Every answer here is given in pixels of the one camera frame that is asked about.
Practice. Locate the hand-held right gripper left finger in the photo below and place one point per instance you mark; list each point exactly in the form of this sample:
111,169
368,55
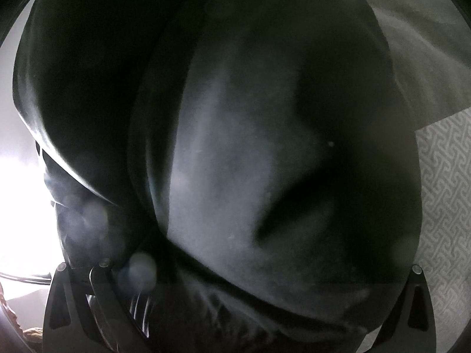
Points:
101,286

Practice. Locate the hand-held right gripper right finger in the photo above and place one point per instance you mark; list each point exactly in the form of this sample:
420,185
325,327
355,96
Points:
415,277

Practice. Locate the black puffer jacket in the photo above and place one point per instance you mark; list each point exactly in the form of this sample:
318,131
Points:
235,161

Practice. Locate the white grey patterned sheet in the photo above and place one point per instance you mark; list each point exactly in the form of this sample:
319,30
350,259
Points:
449,206

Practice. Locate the bed with white blue duvet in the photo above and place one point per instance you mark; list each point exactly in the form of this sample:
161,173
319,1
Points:
423,44

